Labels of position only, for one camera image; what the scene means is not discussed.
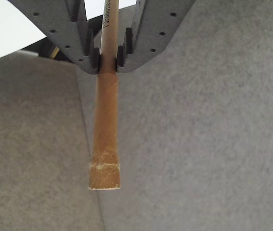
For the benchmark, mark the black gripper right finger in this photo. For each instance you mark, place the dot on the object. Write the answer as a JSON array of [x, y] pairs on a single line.
[[148, 38]]

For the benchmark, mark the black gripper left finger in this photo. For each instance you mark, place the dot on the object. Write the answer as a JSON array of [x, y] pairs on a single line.
[[66, 33]]

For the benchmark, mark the brown paper pen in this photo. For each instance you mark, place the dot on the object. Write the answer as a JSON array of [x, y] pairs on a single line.
[[107, 115]]

